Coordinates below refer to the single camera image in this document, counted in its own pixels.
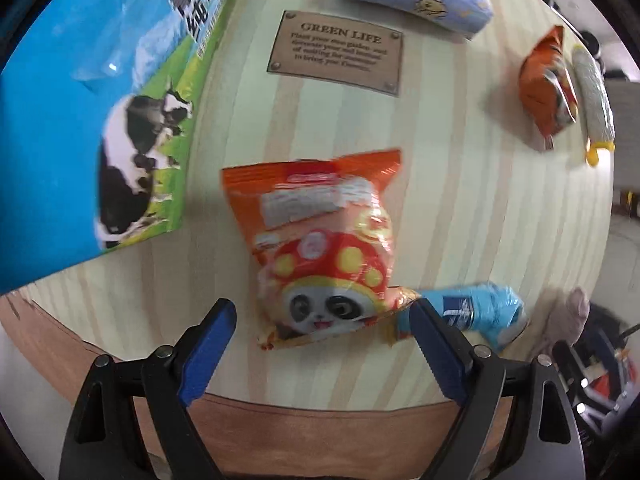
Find small orange snack bag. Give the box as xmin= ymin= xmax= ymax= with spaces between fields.
xmin=518 ymin=25 xmax=578 ymax=151

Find orange panda snack bag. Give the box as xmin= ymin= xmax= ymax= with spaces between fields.
xmin=221 ymin=148 xmax=418 ymax=350

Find pink plush cloth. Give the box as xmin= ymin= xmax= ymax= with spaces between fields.
xmin=529 ymin=287 xmax=590 ymax=358

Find blue milk carton box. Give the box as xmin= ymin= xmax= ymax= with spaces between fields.
xmin=1 ymin=0 xmax=234 ymax=292

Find brown Green Life plaque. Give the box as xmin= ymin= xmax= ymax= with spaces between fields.
xmin=267 ymin=10 xmax=404 ymax=96

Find light blue tissue packet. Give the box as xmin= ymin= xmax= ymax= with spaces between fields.
xmin=416 ymin=282 xmax=528 ymax=351

